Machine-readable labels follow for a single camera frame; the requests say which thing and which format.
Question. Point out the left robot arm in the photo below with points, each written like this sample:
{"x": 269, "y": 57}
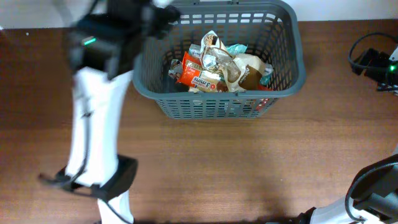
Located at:
{"x": 94, "y": 162}

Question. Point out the beige brown snack bag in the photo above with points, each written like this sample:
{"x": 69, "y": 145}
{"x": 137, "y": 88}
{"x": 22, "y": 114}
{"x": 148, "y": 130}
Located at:
{"x": 177, "y": 70}

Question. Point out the brown white snack bag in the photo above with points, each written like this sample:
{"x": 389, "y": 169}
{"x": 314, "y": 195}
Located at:
{"x": 241, "y": 72}

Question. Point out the light teal wipes packet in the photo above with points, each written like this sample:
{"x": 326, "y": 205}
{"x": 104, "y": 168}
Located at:
{"x": 236, "y": 49}

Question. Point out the white tissue multipack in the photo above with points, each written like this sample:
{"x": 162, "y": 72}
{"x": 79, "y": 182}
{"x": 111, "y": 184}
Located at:
{"x": 268, "y": 71}

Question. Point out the orange spaghetti packet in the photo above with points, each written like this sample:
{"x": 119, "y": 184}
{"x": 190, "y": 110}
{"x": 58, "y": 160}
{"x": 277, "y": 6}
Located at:
{"x": 199, "y": 79}

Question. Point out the grey plastic shopping basket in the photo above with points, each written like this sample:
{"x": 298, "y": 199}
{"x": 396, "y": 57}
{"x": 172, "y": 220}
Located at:
{"x": 270, "y": 31}

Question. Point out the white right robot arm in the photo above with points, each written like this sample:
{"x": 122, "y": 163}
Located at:
{"x": 372, "y": 195}

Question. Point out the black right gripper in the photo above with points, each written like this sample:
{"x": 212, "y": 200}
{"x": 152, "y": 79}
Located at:
{"x": 372, "y": 72}

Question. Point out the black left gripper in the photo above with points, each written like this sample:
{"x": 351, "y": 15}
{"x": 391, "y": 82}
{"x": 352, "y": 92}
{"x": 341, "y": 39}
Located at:
{"x": 162, "y": 18}

